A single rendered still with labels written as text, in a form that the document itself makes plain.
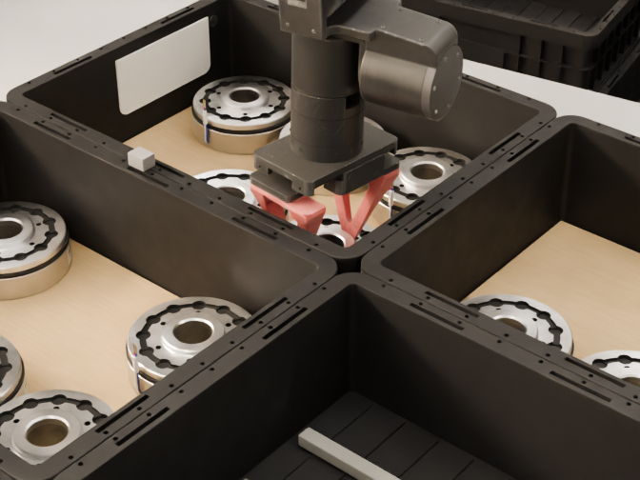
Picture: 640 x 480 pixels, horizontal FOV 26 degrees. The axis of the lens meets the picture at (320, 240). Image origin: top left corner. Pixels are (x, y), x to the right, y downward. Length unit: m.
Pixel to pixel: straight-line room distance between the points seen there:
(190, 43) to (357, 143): 0.36
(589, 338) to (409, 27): 0.30
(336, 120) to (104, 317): 0.25
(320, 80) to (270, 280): 0.16
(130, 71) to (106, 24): 0.57
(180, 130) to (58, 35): 0.53
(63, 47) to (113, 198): 0.71
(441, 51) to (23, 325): 0.41
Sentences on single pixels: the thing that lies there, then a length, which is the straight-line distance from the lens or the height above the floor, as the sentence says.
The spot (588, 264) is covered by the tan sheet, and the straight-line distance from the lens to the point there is 1.21.
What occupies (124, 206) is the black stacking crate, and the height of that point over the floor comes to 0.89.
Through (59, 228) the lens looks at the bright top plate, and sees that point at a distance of 1.19.
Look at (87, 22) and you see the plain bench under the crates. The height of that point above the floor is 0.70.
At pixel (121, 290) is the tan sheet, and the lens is 1.17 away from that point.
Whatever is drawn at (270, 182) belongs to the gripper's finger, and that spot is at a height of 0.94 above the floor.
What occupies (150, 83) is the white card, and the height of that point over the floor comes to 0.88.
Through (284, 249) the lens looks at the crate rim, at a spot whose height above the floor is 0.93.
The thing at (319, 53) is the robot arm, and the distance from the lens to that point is 1.02.
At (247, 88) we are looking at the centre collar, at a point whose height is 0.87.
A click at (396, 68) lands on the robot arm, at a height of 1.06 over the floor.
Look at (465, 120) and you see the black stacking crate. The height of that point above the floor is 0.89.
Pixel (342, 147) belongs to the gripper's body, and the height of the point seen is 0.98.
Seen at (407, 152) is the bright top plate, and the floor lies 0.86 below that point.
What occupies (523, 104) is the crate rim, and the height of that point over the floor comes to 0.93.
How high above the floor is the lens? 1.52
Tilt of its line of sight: 35 degrees down
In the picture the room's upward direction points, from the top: straight up
